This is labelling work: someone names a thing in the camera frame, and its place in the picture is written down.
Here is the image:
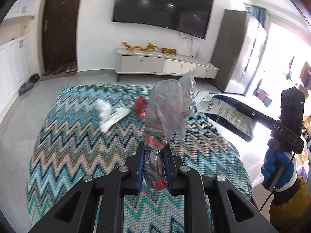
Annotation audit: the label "white blue printed packet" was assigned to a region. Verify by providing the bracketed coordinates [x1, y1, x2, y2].
[197, 94, 256, 142]

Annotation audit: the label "white plastic bag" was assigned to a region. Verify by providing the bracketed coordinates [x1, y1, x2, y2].
[96, 99, 130, 133]

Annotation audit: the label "clear plastic bag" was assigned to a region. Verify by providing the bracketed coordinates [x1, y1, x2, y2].
[143, 70, 196, 190]

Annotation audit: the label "red snack wrapper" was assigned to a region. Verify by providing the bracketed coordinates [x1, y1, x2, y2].
[135, 96, 148, 123]

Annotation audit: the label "blue white gloved right hand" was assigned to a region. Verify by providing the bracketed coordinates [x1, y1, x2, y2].
[261, 138, 297, 192]

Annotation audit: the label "teal storage box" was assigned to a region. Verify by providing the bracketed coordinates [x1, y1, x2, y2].
[263, 96, 272, 107]

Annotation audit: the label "purple storage box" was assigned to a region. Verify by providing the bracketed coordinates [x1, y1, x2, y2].
[253, 89, 267, 102]

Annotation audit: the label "hanging clothes on rack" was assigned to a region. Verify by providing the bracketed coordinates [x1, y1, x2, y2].
[286, 56, 310, 86]

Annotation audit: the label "zigzag patterned table cloth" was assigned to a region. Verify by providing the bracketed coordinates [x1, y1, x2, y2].
[26, 83, 252, 232]

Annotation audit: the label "grey double door refrigerator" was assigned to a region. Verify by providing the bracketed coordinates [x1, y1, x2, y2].
[210, 10, 267, 96]

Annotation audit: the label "blue curtain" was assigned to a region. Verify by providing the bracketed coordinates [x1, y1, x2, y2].
[250, 5, 267, 28]

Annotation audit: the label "grey slipper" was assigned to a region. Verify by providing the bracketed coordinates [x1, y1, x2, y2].
[18, 82, 34, 95]

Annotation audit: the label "golden tiger figurine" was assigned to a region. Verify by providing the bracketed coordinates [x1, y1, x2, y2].
[160, 47, 178, 55]

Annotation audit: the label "black shoe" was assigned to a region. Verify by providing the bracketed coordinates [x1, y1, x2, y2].
[28, 73, 40, 84]

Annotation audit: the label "shoes on door mat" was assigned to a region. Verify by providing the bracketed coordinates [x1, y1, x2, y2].
[43, 62, 78, 76]

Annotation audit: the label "grey white TV cabinet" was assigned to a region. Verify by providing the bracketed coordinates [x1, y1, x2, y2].
[115, 48, 219, 79]

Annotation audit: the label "golden dragon figurine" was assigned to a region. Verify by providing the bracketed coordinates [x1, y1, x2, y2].
[120, 41, 157, 52]

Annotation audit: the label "white shoe cabinet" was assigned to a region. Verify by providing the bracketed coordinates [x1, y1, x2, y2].
[1, 16, 35, 118]

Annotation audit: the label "dark brown entrance door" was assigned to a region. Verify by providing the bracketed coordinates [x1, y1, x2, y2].
[42, 0, 80, 72]

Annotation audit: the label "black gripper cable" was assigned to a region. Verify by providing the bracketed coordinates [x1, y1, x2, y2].
[258, 123, 304, 211]

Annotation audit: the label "cables under television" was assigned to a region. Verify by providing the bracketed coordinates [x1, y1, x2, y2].
[179, 31, 196, 56]

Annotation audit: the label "large black wall television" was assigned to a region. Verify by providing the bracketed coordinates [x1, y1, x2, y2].
[112, 0, 213, 39]

